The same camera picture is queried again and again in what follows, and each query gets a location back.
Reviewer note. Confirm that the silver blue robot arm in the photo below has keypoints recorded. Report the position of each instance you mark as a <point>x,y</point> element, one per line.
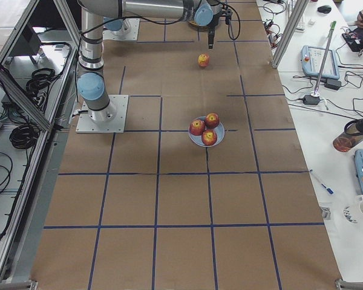
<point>96,14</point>

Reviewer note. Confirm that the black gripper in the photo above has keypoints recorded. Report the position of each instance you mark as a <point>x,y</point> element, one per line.
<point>213,22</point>

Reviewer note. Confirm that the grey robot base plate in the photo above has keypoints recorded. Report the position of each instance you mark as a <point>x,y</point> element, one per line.
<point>121,114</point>

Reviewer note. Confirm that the light blue plate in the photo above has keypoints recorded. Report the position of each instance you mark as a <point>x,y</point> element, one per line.
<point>220,131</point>

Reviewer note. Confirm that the black power adapter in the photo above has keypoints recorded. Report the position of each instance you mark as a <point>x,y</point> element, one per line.
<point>310,100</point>

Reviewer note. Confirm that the aluminium frame post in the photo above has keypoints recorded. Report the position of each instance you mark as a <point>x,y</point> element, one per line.
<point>295,17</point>

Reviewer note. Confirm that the red apple on plate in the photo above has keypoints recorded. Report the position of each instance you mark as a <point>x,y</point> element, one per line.
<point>209,137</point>
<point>211,120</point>
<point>197,127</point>

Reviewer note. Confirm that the metal rod green tip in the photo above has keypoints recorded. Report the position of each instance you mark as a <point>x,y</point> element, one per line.
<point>315,92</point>

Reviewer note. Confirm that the brown drink bottle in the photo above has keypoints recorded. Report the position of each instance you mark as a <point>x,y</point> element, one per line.
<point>350,137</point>

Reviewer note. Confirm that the red yellow streaked apple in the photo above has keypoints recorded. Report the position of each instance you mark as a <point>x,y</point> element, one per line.
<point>203,60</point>

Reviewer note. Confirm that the black computer mouse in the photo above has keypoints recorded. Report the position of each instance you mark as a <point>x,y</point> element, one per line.
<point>325,9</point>

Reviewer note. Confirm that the blue white pen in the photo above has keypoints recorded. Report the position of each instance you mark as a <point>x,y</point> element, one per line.
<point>322,183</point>

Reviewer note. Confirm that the woven wicker basket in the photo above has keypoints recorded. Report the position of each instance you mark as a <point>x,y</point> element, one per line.
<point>197,27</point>

